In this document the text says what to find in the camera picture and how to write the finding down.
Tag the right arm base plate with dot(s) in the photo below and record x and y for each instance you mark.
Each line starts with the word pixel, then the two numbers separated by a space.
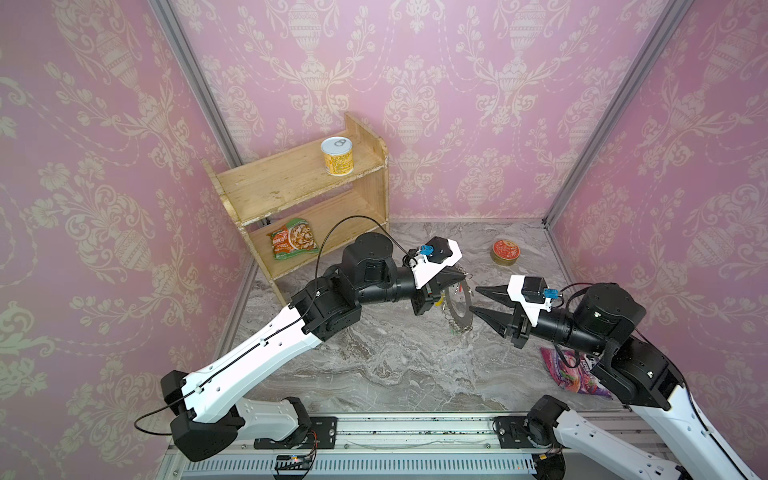
pixel 528 432

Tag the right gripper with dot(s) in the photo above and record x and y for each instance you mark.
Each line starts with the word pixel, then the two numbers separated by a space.
pixel 518 327

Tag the wooden two-tier shelf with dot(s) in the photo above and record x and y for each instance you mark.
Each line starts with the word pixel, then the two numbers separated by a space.
pixel 337 208

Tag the yellow tin can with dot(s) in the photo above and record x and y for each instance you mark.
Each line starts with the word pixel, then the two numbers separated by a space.
pixel 338 155

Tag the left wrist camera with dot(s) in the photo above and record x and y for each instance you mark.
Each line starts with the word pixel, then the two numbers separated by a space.
pixel 431 258

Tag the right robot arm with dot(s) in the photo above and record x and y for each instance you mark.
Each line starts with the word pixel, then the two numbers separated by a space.
pixel 631 368

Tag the orange green snack packet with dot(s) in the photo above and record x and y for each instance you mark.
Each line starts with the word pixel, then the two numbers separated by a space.
pixel 294 238

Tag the red round tin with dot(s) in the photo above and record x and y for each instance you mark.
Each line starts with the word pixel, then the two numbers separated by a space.
pixel 505 252

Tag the aluminium front rail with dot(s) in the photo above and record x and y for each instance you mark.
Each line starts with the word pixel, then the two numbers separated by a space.
pixel 441 446

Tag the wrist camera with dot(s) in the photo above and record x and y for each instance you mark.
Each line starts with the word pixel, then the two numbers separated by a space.
pixel 533 294
pixel 431 258

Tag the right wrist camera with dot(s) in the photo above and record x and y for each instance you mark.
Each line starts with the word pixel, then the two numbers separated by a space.
pixel 533 294

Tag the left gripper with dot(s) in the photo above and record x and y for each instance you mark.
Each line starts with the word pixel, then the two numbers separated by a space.
pixel 425 293

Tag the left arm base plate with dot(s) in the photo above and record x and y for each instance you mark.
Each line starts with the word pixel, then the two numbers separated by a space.
pixel 320 433

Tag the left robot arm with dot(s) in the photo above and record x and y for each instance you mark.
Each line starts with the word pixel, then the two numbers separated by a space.
pixel 210 406

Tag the purple candy bag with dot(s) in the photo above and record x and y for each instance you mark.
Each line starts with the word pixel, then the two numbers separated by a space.
pixel 578 379

